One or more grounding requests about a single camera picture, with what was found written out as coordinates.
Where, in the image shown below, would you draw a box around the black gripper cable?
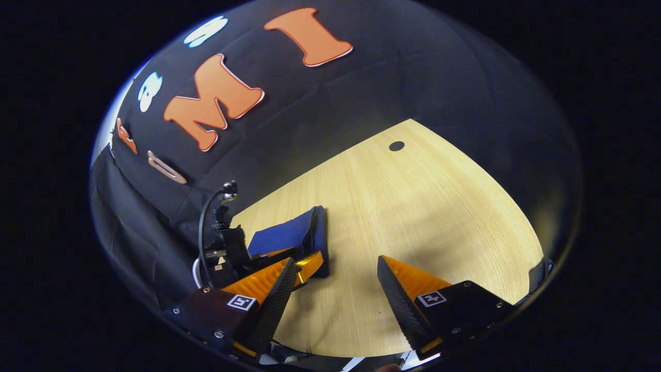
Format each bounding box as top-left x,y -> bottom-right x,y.
198,187 -> 228,286

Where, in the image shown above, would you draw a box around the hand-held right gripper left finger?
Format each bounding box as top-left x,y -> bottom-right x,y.
164,257 -> 297,360

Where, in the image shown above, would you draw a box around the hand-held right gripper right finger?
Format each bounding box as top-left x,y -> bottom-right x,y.
377,255 -> 517,361

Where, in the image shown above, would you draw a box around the blue jeans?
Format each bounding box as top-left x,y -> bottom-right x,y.
248,206 -> 329,278

